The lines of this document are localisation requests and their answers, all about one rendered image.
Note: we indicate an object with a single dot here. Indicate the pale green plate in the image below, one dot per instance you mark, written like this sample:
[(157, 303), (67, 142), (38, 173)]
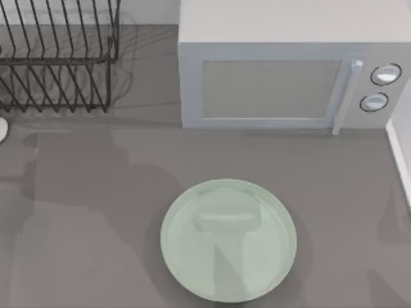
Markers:
[(199, 250)]

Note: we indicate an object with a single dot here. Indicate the small round microwave knob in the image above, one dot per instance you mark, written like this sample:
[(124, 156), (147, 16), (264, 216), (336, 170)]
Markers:
[(373, 102)]

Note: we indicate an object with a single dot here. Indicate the pale grey microwave oven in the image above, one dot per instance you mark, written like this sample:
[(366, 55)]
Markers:
[(257, 29)]

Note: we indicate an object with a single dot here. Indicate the white round object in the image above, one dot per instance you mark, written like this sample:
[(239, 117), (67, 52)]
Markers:
[(2, 129)]

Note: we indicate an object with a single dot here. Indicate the microwave oven door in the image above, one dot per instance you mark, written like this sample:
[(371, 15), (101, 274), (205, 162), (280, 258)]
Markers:
[(192, 83)]

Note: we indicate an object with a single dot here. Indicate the large round microwave knob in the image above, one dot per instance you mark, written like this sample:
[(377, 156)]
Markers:
[(385, 74)]

